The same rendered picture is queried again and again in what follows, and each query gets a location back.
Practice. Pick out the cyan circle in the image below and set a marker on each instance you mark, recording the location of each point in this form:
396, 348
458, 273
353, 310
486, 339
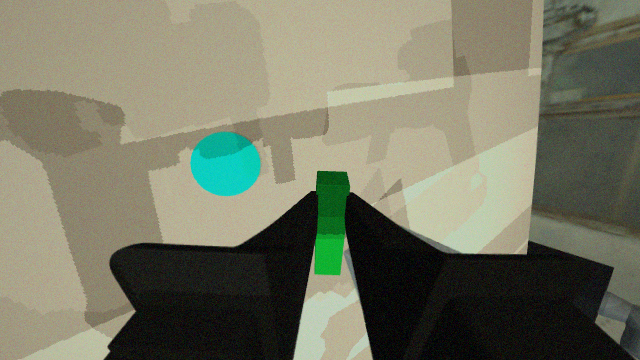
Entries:
225, 164

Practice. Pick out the green rectangular post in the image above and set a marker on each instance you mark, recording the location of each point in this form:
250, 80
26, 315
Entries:
332, 188

